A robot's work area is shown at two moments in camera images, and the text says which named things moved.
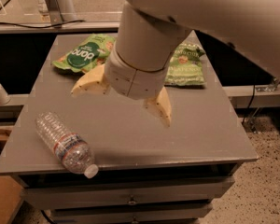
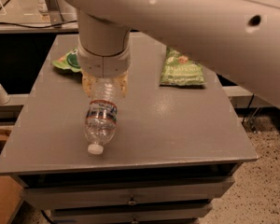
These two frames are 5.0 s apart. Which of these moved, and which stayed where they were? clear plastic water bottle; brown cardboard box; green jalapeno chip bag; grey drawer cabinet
Moved: clear plastic water bottle
Stayed: green jalapeno chip bag; grey drawer cabinet; brown cardboard box
